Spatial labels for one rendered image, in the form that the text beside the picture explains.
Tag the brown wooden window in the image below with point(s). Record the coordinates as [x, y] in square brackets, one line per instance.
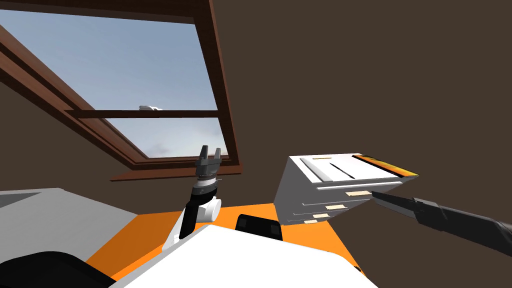
[120, 80]

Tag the grey table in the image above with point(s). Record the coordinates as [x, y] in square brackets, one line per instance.
[52, 224]

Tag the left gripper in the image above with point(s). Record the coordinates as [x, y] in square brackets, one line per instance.
[208, 167]

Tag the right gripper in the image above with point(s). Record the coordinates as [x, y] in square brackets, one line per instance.
[430, 212]

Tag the white drawer cabinet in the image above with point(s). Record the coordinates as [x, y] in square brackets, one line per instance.
[296, 188]

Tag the white drawer front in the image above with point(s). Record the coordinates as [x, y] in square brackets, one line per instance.
[336, 195]

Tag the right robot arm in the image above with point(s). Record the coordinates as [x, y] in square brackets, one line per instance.
[476, 226]

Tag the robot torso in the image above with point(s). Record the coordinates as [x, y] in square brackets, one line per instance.
[240, 264]

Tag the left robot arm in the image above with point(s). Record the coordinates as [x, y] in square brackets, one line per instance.
[196, 216]

